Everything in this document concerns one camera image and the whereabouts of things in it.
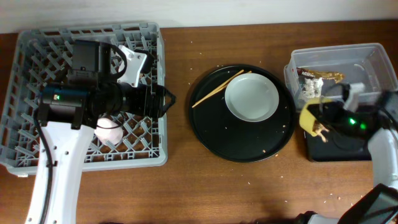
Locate yellow bowl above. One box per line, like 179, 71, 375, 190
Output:
299, 98, 320, 137

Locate white tissue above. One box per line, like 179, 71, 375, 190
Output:
299, 78, 323, 101

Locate brown snack wrapper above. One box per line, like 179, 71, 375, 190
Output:
296, 67, 345, 83

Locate pink cup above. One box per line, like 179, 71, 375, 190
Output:
94, 118, 123, 145

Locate grey round plate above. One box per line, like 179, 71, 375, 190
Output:
224, 73, 280, 123

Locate wooden chopstick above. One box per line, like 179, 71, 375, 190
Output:
203, 70, 251, 100
192, 70, 244, 108

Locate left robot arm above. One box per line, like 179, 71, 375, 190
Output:
26, 40, 170, 223

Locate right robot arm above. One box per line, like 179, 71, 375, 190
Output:
295, 90, 397, 224

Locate grey dishwasher rack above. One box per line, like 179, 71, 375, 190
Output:
1, 22, 167, 177

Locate food scraps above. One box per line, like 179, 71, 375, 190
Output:
312, 121, 330, 142

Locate black rectangular bin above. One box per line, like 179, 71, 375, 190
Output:
303, 105, 374, 162

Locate clear plastic bin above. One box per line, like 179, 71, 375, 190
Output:
284, 43, 397, 111

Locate round black tray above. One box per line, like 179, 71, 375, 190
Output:
188, 64, 297, 162

